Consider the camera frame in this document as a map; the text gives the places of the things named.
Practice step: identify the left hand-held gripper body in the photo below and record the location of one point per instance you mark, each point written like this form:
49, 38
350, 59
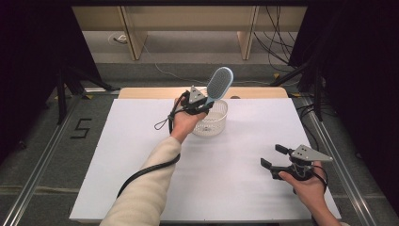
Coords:
196, 95

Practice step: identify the light blue hairbrush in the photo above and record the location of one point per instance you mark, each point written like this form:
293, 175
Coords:
219, 83

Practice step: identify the light wooden desk frame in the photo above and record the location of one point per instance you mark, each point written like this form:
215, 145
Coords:
188, 19

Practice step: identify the white plastic basket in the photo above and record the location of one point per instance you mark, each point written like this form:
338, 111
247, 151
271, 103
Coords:
216, 125

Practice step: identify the black tripod stand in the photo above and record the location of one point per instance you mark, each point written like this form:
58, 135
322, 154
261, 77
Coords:
318, 94
61, 94

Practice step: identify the metal floor rail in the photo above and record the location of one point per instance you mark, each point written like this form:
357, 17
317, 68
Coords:
342, 175
37, 175

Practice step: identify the black curtain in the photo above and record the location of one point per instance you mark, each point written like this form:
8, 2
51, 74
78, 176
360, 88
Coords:
31, 62
360, 78

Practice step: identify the person's right hand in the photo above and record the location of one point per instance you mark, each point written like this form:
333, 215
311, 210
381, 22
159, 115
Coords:
309, 191

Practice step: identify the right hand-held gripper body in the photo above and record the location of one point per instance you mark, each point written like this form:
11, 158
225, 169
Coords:
301, 171

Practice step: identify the person's left hand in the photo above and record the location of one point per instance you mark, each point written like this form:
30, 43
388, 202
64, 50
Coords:
185, 122

